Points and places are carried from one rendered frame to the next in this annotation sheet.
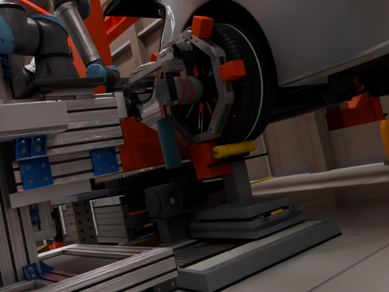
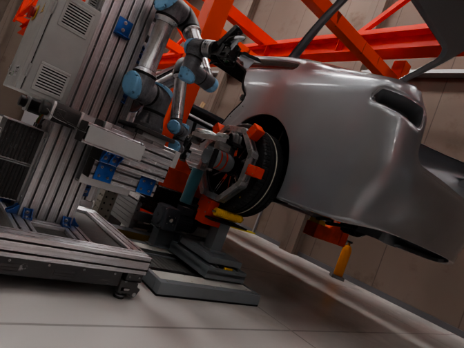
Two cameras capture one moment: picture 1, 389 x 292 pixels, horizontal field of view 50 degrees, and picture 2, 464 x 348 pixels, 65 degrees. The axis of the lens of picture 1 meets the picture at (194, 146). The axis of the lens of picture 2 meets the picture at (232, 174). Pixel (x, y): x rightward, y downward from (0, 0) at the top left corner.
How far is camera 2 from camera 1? 53 cm
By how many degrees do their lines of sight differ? 2
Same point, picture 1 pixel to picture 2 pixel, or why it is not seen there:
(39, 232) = (83, 200)
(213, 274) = (165, 285)
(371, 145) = (331, 255)
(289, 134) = (282, 211)
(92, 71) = (172, 124)
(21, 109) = (119, 140)
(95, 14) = not seen: hidden behind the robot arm
